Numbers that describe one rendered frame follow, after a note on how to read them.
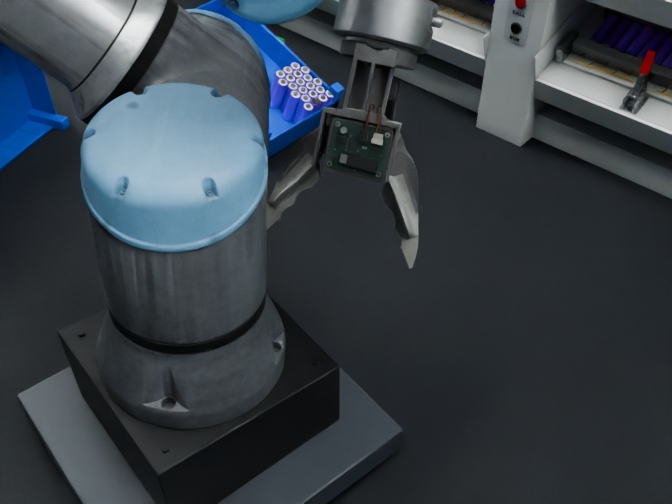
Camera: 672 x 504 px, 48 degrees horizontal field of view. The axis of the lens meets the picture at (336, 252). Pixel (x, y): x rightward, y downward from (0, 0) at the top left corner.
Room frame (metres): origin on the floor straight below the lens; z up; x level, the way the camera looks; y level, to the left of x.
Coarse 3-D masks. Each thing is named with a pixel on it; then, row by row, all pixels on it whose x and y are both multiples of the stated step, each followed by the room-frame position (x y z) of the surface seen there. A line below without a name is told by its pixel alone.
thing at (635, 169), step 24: (288, 24) 1.53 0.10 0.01; (312, 24) 1.48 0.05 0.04; (336, 48) 1.43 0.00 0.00; (408, 72) 1.31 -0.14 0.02; (432, 72) 1.27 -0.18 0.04; (456, 72) 1.26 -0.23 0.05; (456, 96) 1.23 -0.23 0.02; (480, 96) 1.20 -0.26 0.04; (552, 120) 1.10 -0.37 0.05; (576, 120) 1.10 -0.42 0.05; (552, 144) 1.09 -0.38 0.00; (576, 144) 1.07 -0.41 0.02; (600, 144) 1.04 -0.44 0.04; (624, 144) 1.03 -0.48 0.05; (624, 168) 1.01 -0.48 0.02; (648, 168) 0.98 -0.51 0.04
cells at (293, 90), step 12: (276, 72) 1.17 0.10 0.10; (288, 72) 1.18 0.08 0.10; (300, 72) 1.19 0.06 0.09; (276, 84) 1.17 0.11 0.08; (288, 84) 1.15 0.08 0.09; (300, 84) 1.16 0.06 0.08; (312, 84) 1.17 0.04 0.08; (276, 96) 1.16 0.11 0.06; (288, 96) 1.15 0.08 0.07; (300, 96) 1.14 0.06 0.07; (312, 96) 1.14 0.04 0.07; (324, 96) 1.15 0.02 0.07; (276, 108) 1.16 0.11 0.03; (288, 108) 1.14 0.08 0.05; (300, 108) 1.13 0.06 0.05; (312, 108) 1.11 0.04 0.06; (288, 120) 1.14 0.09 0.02; (300, 120) 1.12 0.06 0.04
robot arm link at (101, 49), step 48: (0, 0) 0.62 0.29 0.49; (48, 0) 0.63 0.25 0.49; (96, 0) 0.65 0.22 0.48; (144, 0) 0.68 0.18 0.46; (48, 48) 0.62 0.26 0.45; (96, 48) 0.62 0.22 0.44; (144, 48) 0.62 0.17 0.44; (192, 48) 0.65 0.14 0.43; (240, 48) 0.71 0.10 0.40; (96, 96) 0.60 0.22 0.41; (240, 96) 0.62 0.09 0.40
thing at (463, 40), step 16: (336, 0) 1.38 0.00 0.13; (448, 0) 1.29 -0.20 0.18; (464, 0) 1.27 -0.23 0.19; (480, 0) 1.27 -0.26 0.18; (448, 16) 1.27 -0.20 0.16; (464, 16) 1.27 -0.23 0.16; (480, 16) 1.25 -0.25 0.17; (448, 32) 1.23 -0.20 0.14; (464, 32) 1.23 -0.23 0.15; (480, 32) 1.22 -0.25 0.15; (432, 48) 1.24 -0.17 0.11; (448, 48) 1.21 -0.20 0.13; (464, 48) 1.19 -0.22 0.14; (480, 48) 1.18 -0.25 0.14; (464, 64) 1.19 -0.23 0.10; (480, 64) 1.17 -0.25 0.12
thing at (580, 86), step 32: (576, 32) 1.14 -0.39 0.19; (608, 32) 1.14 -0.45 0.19; (640, 32) 1.12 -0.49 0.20; (544, 64) 1.10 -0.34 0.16; (576, 64) 1.10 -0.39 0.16; (608, 64) 1.08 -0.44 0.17; (640, 64) 1.05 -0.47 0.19; (544, 96) 1.08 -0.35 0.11; (576, 96) 1.04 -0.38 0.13; (608, 96) 1.03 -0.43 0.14; (640, 96) 0.99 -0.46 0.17; (608, 128) 1.01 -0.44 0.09; (640, 128) 0.97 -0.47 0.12
